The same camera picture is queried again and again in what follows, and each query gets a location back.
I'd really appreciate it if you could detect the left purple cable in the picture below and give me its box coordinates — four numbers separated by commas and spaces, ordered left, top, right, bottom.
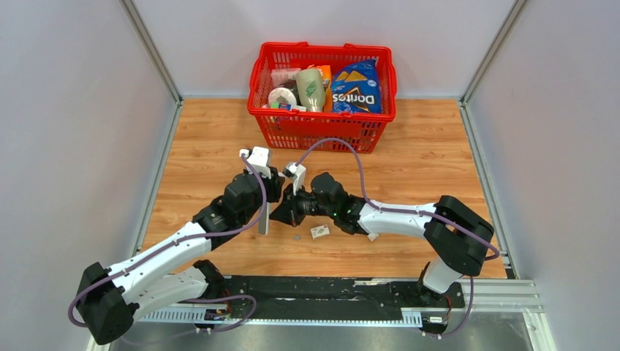
67, 154, 268, 328

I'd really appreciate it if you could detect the white perforated cable tray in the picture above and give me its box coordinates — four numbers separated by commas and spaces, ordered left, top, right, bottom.
138, 306, 423, 328

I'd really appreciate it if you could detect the small white blue box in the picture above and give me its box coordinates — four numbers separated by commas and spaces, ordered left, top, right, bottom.
266, 102, 306, 112

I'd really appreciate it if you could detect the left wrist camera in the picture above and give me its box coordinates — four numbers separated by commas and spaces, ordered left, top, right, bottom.
239, 146, 273, 179

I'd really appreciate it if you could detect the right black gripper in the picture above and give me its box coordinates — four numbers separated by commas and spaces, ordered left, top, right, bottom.
268, 183, 336, 229

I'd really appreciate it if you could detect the purple cable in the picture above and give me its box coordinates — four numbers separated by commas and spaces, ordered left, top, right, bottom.
292, 137, 501, 263
67, 154, 268, 328

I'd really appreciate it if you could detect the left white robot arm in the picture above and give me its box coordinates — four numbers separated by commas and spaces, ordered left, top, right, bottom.
67, 167, 284, 345

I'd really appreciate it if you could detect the white tape roll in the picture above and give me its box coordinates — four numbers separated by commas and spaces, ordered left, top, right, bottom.
268, 86, 298, 105

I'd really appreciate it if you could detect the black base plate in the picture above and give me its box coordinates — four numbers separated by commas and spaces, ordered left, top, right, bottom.
204, 276, 466, 321

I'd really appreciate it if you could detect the blue Doritos chip bag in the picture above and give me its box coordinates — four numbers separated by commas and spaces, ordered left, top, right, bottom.
330, 59, 382, 114

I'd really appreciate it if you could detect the beige squeeze bottle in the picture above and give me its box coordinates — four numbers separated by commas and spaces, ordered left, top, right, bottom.
295, 68, 325, 112

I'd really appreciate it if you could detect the orange snack packet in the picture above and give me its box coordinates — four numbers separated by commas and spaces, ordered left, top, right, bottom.
308, 65, 333, 113

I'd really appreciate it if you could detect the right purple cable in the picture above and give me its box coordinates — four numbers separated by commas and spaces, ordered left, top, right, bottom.
292, 137, 501, 263

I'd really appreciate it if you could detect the white stapler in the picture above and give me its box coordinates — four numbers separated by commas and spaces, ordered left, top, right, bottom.
258, 203, 270, 235

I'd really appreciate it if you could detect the red plastic shopping basket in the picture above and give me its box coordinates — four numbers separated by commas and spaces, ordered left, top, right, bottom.
247, 42, 398, 153

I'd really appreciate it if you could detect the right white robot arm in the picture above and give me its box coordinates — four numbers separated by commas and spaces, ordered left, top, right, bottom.
270, 173, 494, 306

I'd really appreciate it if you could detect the small staple box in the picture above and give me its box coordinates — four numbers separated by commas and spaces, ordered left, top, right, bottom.
311, 224, 330, 240

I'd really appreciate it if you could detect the clear plastic wrapped packet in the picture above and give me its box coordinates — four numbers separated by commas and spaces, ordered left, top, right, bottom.
270, 68, 301, 88

